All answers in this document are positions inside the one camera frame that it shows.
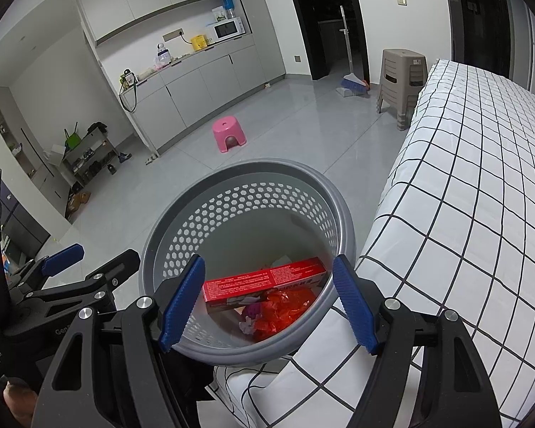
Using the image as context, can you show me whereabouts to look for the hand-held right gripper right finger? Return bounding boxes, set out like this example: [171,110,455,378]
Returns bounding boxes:
[332,254,502,428]

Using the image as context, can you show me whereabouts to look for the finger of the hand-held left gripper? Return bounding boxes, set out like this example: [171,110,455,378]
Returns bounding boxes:
[8,244,85,296]
[24,250,142,317]

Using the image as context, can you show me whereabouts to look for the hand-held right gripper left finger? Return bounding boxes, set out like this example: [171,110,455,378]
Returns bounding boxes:
[32,254,207,428]

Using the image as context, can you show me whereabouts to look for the red plastic bag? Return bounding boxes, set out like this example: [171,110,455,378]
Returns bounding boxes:
[252,287,318,343]

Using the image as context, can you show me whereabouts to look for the red toothpaste box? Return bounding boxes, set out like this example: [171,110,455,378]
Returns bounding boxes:
[202,257,330,307]

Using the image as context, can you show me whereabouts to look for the grey perforated basket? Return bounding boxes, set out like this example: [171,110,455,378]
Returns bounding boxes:
[138,157,356,366]

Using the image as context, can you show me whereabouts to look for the person's left hand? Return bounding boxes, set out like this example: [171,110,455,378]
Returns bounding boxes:
[4,379,39,428]

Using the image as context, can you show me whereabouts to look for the cardboard box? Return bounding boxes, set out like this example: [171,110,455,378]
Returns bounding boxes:
[67,192,92,213]

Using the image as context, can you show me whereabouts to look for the shoe rack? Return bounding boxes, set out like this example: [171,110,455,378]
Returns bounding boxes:
[60,127,119,184]

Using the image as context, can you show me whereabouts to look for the green dustpan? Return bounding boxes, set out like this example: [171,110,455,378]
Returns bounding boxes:
[63,122,83,149]

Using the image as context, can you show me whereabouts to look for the pink plastic stool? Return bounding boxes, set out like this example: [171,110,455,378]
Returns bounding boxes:
[212,116,247,154]

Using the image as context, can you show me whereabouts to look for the grey base cabinets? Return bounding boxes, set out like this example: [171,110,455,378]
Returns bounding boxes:
[118,45,288,153]

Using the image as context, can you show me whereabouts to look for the clear plastic jug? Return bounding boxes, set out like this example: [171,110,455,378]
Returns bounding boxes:
[154,44,174,68]

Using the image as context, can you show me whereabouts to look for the broom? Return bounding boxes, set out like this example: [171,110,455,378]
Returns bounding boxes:
[339,5,370,94]

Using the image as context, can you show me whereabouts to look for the taupe plastic stool stack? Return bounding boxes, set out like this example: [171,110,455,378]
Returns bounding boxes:
[376,48,429,132]

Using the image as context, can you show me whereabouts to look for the white microwave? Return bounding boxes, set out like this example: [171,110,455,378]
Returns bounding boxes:
[205,17,247,44]

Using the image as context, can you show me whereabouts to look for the green strap bag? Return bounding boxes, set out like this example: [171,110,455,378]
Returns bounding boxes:
[118,69,139,112]

